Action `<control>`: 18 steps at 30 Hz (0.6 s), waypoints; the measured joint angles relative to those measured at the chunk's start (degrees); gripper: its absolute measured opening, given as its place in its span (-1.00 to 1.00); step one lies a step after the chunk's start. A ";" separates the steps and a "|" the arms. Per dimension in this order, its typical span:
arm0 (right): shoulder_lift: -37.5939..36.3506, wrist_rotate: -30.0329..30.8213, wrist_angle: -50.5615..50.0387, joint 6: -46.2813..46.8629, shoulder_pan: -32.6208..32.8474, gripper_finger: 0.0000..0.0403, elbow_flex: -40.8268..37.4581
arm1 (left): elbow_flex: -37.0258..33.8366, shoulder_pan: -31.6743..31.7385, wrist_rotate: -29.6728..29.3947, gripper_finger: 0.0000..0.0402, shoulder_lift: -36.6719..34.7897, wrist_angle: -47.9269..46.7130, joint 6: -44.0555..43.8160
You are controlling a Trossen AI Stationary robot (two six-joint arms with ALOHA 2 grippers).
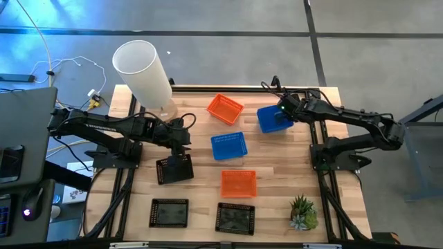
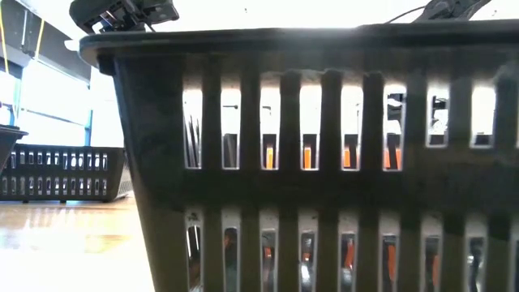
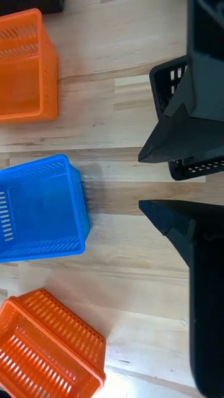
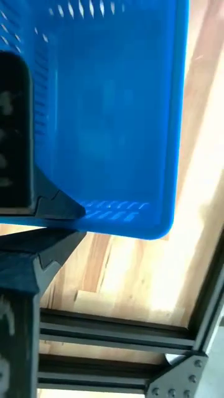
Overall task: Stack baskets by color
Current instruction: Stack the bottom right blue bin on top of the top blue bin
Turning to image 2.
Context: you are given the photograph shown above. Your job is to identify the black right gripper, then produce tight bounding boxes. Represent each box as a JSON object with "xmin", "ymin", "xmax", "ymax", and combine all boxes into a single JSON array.
[{"xmin": 413, "ymin": 0, "xmax": 492, "ymax": 22}]

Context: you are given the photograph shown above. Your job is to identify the black plastic basket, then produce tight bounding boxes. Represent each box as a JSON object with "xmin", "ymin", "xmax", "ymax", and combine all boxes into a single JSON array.
[
  {"xmin": 79, "ymin": 19, "xmax": 519, "ymax": 292},
  {"xmin": 0, "ymin": 124, "xmax": 29, "ymax": 171},
  {"xmin": 0, "ymin": 144, "xmax": 134, "ymax": 204}
]

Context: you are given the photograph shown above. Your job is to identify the orange plastic basket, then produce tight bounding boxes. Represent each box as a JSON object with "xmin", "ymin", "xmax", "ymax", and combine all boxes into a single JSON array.
[{"xmin": 225, "ymin": 145, "xmax": 441, "ymax": 283}]

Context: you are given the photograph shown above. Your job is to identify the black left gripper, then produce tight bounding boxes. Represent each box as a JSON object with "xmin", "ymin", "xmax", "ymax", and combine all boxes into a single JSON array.
[{"xmin": 68, "ymin": 0, "xmax": 180, "ymax": 34}]

